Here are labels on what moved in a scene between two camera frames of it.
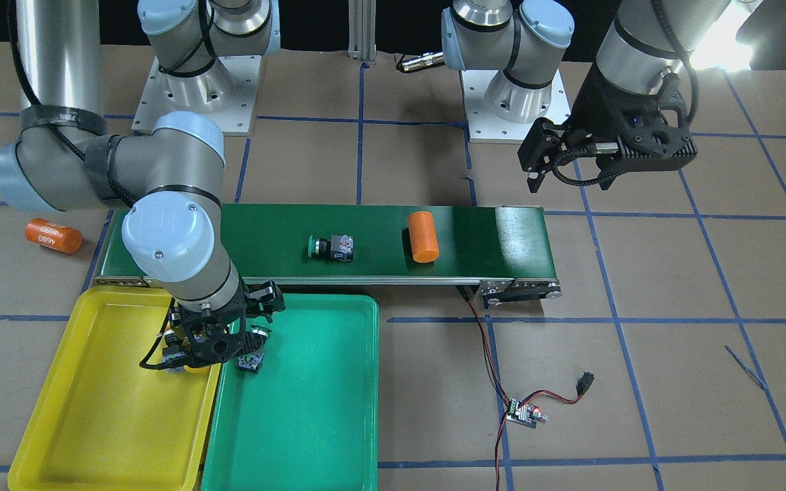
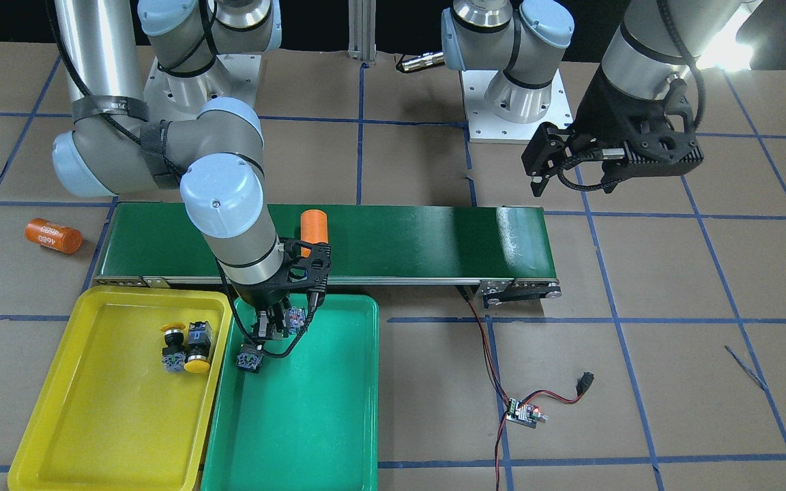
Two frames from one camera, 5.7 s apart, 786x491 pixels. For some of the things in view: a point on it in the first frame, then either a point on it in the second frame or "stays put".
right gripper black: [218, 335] → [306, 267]
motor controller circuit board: [525, 414] stays put
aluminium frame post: [361, 19] stays put
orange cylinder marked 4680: [63, 239] stays put
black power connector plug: [585, 382] stays put
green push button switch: [341, 247] → [296, 317]
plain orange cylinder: [424, 237] → [314, 228]
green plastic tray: [309, 420] stays put
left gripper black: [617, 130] stays put
